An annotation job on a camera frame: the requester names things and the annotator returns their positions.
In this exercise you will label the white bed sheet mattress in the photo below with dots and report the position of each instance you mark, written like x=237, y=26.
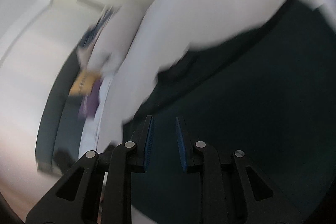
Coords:
x=168, y=30

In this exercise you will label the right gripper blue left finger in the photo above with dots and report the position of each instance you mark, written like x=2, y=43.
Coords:
x=148, y=130

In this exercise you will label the dark green upholstered headboard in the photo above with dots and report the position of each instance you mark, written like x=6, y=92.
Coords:
x=60, y=129

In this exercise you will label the dark green knit sweater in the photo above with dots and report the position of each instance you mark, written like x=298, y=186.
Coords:
x=269, y=92

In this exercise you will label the purple patterned cushion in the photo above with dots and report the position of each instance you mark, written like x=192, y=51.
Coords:
x=90, y=102

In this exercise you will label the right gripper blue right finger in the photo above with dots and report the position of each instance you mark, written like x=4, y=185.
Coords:
x=181, y=142

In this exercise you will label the yellow patterned cushion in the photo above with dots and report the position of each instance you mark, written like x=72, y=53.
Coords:
x=84, y=83

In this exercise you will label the grey blue folded blanket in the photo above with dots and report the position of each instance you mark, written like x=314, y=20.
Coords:
x=93, y=30

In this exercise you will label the rolled white duvet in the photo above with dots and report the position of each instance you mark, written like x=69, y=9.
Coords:
x=110, y=46

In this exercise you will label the white pillow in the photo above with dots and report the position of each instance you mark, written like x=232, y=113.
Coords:
x=90, y=132

